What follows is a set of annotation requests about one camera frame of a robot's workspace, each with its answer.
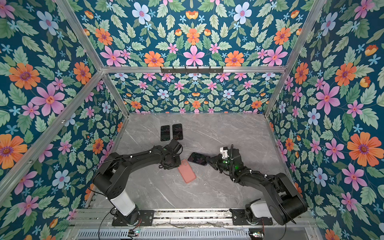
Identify purple edged smartphone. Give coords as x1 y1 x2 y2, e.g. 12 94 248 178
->
160 125 171 142

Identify black smartphone face up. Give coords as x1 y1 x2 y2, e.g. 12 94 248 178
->
172 124 184 141

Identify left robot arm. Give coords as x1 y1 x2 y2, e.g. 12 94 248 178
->
92 140 183 217

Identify aluminium frame post right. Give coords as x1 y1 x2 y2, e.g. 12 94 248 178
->
264 0 327 119

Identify aluminium frame post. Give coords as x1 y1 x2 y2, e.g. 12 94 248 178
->
264 0 327 119
1 71 104 205

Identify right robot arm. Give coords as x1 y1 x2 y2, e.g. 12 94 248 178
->
206 146 308 225

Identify pink phone case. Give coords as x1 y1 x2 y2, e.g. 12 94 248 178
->
178 159 197 184

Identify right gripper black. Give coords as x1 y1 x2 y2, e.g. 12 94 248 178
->
206 154 236 174

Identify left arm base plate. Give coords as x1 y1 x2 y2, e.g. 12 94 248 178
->
112 210 155 227

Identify aluminium front rail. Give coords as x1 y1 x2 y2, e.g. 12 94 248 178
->
66 208 319 234

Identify white vented cable duct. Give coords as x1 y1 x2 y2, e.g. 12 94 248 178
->
75 228 251 240

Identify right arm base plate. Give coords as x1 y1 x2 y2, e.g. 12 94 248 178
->
229 209 273 226

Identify blue edged smartphone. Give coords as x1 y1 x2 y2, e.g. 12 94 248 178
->
188 152 210 166

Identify metal hook rail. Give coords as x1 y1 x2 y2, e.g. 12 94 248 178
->
160 67 224 74

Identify aluminium frame post left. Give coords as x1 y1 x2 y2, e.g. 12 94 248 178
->
1 71 104 205

